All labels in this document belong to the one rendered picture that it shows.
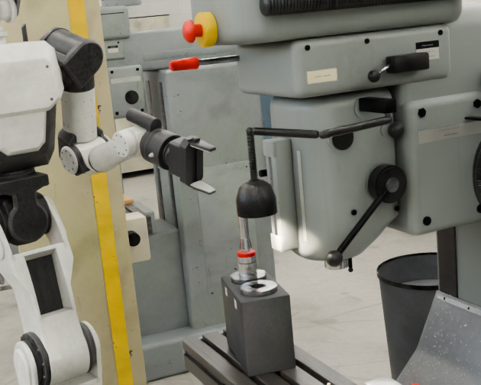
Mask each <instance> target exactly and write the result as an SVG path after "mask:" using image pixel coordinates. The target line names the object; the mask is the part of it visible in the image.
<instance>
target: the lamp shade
mask: <svg viewBox="0 0 481 385"><path fill-rule="evenodd" d="M236 205H237V216H238V217H241V218H263V217H267V216H271V215H275V214H276V213H277V204H276V195H275V193H274V191H273V188H272V186H271V184H269V183H268V182H266V181H265V180H260V179H257V180H248V181H246V182H244V183H243V184H242V185H241V186H240V187H239V188H238V192H237V198H236Z"/></svg>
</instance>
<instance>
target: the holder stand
mask: <svg viewBox="0 0 481 385"><path fill-rule="evenodd" d="M221 285H222V293H223V301H224V315H225V323H226V331H227V339H228V345H229V346H230V348H231V350H232V351H233V352H234V355H235V356H236V358H237V359H238V361H239V362H240V364H241V366H242V367H243V369H244V370H245V372H246V373H247V376H248V377H252V376H256V375H260V374H267V373H271V372H276V371H280V370H287V369H291V368H295V349H294V340H293V330H292V313H291V304H290V295H289V294H288V293H287V292H286V291H285V290H284V289H283V288H282V287H281V286H280V285H279V284H278V283H277V282H276V281H275V280H274V279H273V278H272V277H271V276H270V275H269V274H268V273H267V272H266V271H265V270H258V269H257V275H256V276H254V277H240V276H239V271H237V272H235V273H232V274H231V275H230V276H226V277H222V278H221Z"/></svg>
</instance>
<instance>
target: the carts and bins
mask: <svg viewBox="0 0 481 385"><path fill-rule="evenodd" d="M377 272H378V273H377ZM376 274H377V277H378V278H379V285H380V292H381V298H382V305H383V315H384V322H385V328H386V339H387V345H388V352H389V363H390V369H391V375H392V379H393V380H395V381H396V380H397V379H398V377H399V375H400V373H401V372H402V371H403V369H404V368H405V365H406V364H407V363H408V361H409V360H410V358H411V357H412V355H413V354H414V352H415V350H416V348H417V347H418V343H419V341H420V338H421V334H422V332H423V329H424V326H425V323H426V320H427V318H428V314H429V312H430V309H431V305H432V303H433V300H434V296H435V293H436V292H437V290H438V291H439V288H438V271H437V252H428V253H417V254H406V255H402V256H398V257H394V258H391V259H388V260H386V261H384V262H382V263H381V264H380V265H379V266H378V267H377V268H376Z"/></svg>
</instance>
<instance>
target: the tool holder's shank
mask: <svg viewBox="0 0 481 385"><path fill-rule="evenodd" d="M238 224H239V232H240V249H241V251H242V252H244V253H246V252H250V249H251V248H252V245H251V242H250V234H249V226H248V218H241V217H238Z"/></svg>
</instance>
